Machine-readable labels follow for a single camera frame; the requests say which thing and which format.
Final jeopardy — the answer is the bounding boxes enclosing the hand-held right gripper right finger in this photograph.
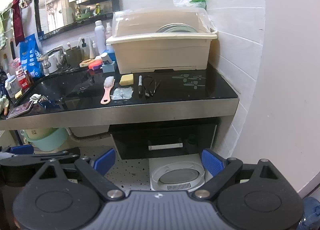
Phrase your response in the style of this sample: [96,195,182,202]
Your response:
[191,148,287,199]

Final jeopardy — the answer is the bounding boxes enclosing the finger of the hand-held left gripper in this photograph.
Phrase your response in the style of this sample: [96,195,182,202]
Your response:
[14,147,81,170]
[0,144,35,156]

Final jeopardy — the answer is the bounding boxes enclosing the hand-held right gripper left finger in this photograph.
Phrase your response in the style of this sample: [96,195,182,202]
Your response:
[32,148,125,200]

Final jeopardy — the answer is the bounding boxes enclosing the silver drawer handle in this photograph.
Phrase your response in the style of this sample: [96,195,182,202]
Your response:
[148,142,184,151]

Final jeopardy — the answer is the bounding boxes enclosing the black drawer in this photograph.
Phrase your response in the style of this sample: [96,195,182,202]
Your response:
[111,123,218,160]

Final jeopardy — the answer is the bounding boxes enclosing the green plastic basin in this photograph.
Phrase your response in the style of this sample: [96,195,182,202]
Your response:
[21,127,68,152]

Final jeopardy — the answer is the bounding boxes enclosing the white round floor appliance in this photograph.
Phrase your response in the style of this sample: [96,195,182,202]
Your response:
[149,153,206,192]

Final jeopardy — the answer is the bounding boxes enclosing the crumpled grey rag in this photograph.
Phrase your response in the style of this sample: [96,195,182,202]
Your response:
[29,93,48,104]

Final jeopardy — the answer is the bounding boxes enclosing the white bottle blue cap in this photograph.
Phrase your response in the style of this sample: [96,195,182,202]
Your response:
[4,73,19,98]

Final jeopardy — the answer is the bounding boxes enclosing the red packet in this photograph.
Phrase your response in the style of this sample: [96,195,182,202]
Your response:
[15,68,32,91]

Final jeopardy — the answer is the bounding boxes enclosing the clear plastic bag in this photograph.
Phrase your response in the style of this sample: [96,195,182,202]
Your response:
[110,87,133,101]

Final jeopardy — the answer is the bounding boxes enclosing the black sink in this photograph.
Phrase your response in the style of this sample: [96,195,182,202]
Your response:
[15,67,120,111]

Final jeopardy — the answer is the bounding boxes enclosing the pink box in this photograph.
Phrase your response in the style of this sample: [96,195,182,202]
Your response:
[9,58,23,75]

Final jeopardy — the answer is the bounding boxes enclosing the yellow sponge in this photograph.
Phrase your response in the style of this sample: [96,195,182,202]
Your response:
[119,74,134,86]

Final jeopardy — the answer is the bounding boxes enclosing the chrome faucet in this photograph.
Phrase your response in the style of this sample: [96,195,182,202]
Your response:
[37,47,67,75]

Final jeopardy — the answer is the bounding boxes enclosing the blue printed packet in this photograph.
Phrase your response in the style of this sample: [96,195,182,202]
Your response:
[19,33,42,78]

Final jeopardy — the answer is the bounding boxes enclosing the light blue box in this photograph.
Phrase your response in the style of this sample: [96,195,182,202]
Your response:
[102,61,117,73]

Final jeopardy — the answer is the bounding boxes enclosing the orange soap bar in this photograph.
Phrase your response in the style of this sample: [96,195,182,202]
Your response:
[88,60,103,71]

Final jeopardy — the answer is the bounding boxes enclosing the dark toothbrush cup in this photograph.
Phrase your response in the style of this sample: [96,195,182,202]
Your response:
[65,47,83,67]

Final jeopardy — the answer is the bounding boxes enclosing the white tube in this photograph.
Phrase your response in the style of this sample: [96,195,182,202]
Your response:
[100,52,115,65]

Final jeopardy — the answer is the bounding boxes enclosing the dark pump bottle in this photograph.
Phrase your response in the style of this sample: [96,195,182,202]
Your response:
[80,38,88,58]

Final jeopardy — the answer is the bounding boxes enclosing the blue water bottle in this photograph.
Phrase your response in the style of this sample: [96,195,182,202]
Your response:
[299,196,320,230]

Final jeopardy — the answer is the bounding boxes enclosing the green hanging cloth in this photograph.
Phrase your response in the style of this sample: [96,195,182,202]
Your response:
[0,10,8,49]

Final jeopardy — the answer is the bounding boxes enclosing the beige dish rack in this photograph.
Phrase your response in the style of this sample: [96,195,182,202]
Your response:
[106,10,218,75]

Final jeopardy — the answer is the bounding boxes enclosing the tall white bottle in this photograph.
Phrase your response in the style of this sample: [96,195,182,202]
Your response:
[94,20,107,55]

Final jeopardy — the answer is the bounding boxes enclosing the red hanging cloth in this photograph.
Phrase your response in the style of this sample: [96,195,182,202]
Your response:
[11,0,25,46]

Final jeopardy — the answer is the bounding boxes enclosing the stack of grey plates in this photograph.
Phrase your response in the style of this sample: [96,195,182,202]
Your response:
[155,23,198,34]

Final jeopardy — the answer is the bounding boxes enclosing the clear dish rack lid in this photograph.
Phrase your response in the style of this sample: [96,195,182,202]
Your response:
[112,10,211,39]

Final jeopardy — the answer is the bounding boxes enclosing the black framed mirror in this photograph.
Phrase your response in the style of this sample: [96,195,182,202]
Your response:
[34,0,120,41]

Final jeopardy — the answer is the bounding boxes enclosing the green plastic bag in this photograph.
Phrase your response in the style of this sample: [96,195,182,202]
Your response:
[189,0,207,10]

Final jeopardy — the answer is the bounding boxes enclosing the grey corrugated drain hose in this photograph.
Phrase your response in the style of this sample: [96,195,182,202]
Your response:
[67,127,112,143]

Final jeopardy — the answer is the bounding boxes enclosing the pink handled brush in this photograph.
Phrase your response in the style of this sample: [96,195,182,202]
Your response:
[100,76,115,104]

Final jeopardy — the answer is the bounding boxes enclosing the black cable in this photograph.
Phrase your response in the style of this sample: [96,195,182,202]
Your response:
[144,76,162,98]

